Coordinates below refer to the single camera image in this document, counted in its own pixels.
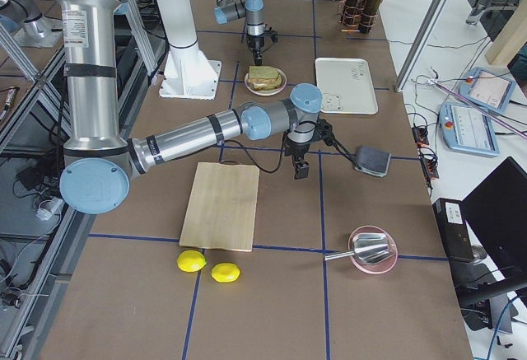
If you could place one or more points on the metal scoop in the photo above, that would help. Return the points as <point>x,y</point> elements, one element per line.
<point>367,248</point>

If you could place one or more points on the black monitor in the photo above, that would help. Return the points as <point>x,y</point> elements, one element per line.
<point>496,213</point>

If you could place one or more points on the whole yellow lemon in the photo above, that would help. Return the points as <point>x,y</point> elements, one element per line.
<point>191,261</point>

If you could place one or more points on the black computer box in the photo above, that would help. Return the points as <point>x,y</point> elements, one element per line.
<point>453,230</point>

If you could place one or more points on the white round plate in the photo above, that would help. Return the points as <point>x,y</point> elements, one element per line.
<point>265,93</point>

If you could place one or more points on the grey folded cloth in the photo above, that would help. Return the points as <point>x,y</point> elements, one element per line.
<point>372,161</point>

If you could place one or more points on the wooden cutting board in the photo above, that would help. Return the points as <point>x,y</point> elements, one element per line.
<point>222,207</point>

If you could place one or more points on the far teach pendant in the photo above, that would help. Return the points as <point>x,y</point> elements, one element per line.
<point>487,89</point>

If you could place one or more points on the copper wire bottle rack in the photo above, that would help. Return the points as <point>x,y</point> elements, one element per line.
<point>358,18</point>

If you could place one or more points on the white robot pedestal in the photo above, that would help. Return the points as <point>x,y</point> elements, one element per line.
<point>188,73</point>

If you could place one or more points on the aluminium frame post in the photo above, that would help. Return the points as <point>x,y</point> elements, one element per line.
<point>420,42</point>

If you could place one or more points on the near teach pendant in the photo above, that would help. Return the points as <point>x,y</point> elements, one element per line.
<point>467,130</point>

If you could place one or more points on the bread slice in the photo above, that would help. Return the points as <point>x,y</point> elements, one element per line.
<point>262,73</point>
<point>273,85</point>

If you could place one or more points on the water bottle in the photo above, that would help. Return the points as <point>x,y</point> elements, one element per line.
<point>477,12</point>

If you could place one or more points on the teach pendant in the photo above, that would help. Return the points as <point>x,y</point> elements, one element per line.
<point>487,89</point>
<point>467,130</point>

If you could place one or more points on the white bear tray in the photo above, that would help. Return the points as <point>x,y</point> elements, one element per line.
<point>346,86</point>

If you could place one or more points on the pink bowl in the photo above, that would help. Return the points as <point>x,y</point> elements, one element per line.
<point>382,267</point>

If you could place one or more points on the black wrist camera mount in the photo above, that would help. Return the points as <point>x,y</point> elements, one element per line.
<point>323,131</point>

